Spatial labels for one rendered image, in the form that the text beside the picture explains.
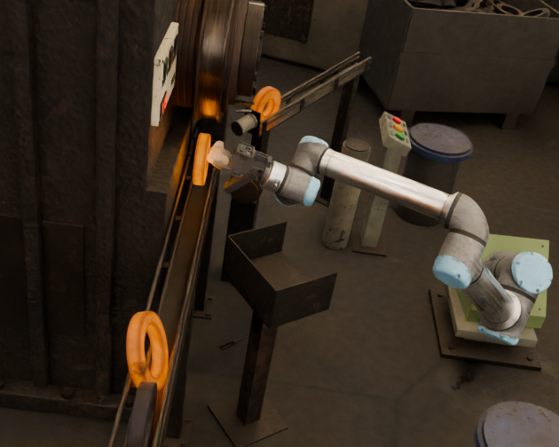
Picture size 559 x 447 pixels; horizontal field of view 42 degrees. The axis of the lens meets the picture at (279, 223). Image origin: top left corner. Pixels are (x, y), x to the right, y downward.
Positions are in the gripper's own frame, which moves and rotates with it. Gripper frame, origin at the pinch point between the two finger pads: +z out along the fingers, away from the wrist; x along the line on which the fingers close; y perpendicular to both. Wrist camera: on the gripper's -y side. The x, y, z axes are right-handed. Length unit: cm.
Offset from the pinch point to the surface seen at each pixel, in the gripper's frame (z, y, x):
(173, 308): -6, -22, 45
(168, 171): 8.1, 0.6, 17.8
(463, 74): -139, -8, -224
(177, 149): 7.7, 0.8, 4.9
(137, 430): -3, -10, 96
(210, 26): 12.2, 37.5, -0.2
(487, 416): -99, -15, 50
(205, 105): 5.1, 15.4, 0.4
